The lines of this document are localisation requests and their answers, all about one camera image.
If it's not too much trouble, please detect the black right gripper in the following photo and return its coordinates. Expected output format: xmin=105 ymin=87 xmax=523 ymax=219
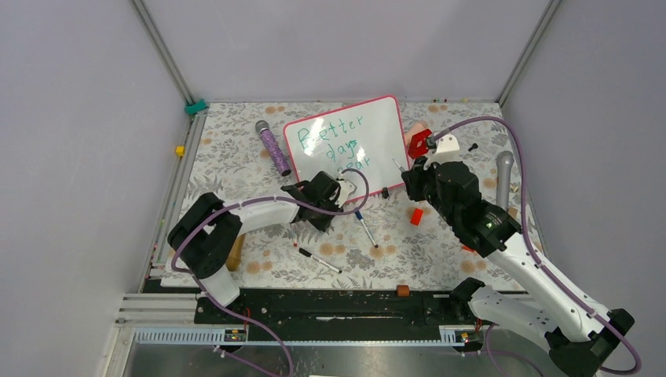
xmin=402 ymin=153 xmax=459 ymax=226

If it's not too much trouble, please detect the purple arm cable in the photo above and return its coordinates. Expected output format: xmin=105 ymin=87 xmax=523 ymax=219
xmin=170 ymin=167 xmax=371 ymax=377
xmin=426 ymin=116 xmax=643 ymax=377

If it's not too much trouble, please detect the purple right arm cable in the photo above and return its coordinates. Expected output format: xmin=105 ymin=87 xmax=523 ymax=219
xmin=426 ymin=116 xmax=643 ymax=377

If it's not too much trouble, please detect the pink framed whiteboard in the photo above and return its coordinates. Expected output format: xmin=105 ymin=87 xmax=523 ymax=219
xmin=283 ymin=96 xmax=410 ymax=195

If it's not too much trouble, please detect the purple glitter toy microphone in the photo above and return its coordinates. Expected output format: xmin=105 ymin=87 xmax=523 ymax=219
xmin=255 ymin=119 xmax=291 ymax=177

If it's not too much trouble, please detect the teal corner clamp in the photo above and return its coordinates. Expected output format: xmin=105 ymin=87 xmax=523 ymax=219
xmin=184 ymin=99 xmax=208 ymax=116

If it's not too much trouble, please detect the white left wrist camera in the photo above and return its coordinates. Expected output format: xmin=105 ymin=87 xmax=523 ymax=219
xmin=335 ymin=178 xmax=357 ymax=208

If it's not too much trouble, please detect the blue capped marker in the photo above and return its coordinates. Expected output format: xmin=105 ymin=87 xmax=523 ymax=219
xmin=355 ymin=210 xmax=379 ymax=249

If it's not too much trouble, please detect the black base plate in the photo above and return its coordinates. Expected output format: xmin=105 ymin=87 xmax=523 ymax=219
xmin=148 ymin=283 xmax=480 ymax=342

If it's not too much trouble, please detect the white slotted cable duct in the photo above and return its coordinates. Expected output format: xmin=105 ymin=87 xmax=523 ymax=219
xmin=135 ymin=324 xmax=482 ymax=349

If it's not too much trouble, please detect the pink peach object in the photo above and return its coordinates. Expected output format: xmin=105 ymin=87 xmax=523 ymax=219
xmin=404 ymin=120 xmax=429 ymax=147

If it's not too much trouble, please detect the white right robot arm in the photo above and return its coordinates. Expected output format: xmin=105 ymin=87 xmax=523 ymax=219
xmin=401 ymin=157 xmax=635 ymax=376

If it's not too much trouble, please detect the black capped marker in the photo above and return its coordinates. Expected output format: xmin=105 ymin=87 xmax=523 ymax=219
xmin=298 ymin=247 xmax=342 ymax=274

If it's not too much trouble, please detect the brown small cube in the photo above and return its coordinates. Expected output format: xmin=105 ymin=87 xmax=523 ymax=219
xmin=396 ymin=284 xmax=411 ymax=297

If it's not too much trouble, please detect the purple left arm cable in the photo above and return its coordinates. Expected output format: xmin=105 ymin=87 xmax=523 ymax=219
xmin=170 ymin=167 xmax=371 ymax=377

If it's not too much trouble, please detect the floral patterned mat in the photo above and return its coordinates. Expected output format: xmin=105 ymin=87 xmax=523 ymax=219
xmin=181 ymin=102 xmax=520 ymax=291

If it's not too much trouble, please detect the red orange block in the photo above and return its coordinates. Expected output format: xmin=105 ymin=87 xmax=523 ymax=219
xmin=410 ymin=207 xmax=424 ymax=226

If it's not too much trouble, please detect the silver toy microphone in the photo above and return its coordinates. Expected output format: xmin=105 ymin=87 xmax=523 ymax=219
xmin=496 ymin=151 xmax=514 ymax=210

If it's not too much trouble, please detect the wooden pestle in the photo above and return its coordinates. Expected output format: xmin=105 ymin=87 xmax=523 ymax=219
xmin=225 ymin=234 xmax=246 ymax=272

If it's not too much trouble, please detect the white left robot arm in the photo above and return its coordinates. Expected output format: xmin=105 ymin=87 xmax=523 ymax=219
xmin=167 ymin=171 xmax=357 ymax=323

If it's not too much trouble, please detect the red hollow block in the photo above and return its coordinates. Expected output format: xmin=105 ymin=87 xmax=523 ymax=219
xmin=407 ymin=129 xmax=432 ymax=159

